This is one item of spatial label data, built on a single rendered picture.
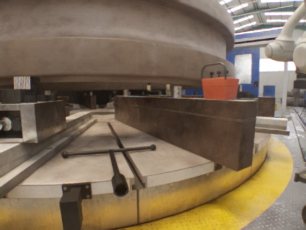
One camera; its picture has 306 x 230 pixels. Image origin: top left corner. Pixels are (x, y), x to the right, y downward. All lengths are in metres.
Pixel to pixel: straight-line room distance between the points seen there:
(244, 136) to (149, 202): 0.62
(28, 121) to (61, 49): 0.56
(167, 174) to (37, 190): 0.65
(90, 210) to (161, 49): 1.19
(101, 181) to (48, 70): 0.86
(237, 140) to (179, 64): 0.83
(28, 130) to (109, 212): 0.61
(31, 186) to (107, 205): 0.37
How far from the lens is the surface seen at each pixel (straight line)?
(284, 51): 1.16
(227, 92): 1.05
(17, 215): 1.14
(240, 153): 1.01
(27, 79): 1.29
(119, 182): 0.77
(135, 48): 1.38
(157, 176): 0.95
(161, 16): 1.73
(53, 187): 0.95
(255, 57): 6.50
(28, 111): 1.08
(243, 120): 0.98
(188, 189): 1.14
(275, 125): 2.19
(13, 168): 1.07
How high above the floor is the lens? 0.72
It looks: 7 degrees down
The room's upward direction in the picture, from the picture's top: straight up
